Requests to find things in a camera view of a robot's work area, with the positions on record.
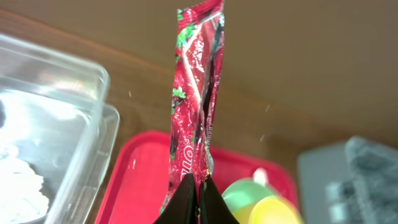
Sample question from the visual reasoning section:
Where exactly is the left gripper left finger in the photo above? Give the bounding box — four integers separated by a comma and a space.
154, 174, 198, 224

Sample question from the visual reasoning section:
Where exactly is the green bowl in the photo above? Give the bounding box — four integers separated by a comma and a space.
222, 179, 278, 223

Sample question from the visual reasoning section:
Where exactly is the yellow cup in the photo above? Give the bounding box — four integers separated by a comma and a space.
248, 197, 303, 224

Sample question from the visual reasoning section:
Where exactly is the grey dishwasher rack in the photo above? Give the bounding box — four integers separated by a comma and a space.
297, 136, 397, 224

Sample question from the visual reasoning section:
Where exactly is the clear plastic waste bin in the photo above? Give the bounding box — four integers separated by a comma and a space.
1, 35, 120, 223

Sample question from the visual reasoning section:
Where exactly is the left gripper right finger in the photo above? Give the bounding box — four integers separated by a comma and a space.
200, 177, 239, 224

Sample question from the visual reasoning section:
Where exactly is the large white napkin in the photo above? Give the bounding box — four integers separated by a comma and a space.
1, 142, 49, 223

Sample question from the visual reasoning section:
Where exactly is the red snack wrapper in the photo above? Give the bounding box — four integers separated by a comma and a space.
161, 0, 224, 211

